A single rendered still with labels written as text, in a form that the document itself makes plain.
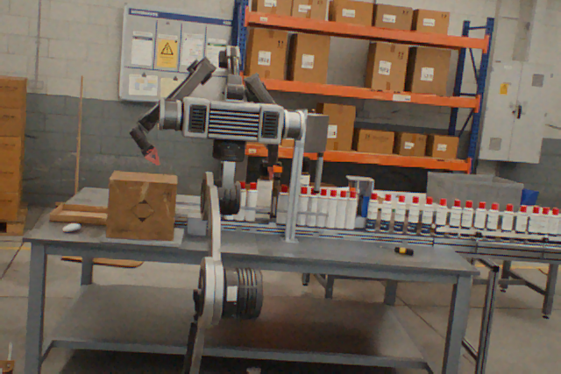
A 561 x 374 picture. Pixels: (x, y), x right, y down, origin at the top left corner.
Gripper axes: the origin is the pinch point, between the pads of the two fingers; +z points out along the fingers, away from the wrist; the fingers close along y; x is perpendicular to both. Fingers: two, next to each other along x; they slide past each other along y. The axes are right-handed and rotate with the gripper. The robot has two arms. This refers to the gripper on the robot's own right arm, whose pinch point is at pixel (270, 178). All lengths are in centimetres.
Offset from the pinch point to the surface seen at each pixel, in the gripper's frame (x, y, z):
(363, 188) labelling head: -1, -52, 2
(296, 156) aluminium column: 29.3, -9.2, -16.9
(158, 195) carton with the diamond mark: 54, 55, 3
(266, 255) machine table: 59, 4, 26
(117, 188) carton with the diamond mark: 55, 73, 1
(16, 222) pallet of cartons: -253, 201, 97
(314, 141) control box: 29.0, -17.2, -24.9
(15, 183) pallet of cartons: -251, 202, 62
